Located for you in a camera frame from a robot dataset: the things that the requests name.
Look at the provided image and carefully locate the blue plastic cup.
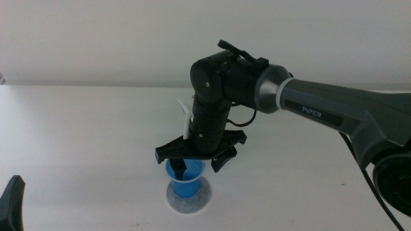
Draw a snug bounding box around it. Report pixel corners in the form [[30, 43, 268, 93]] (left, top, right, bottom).
[[164, 158, 206, 199]]

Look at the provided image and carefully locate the round grey felt cup mat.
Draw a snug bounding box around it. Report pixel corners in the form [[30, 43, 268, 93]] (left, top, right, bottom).
[[166, 176, 213, 215]]

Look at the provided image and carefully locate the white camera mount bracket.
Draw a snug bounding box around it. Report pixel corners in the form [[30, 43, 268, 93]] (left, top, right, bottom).
[[177, 98, 194, 141]]

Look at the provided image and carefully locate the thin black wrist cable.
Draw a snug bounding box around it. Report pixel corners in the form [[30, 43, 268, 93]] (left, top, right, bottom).
[[226, 101, 258, 128]]

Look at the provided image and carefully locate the black arm base cable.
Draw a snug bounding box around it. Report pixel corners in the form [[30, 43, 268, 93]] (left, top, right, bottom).
[[338, 130, 406, 231]]

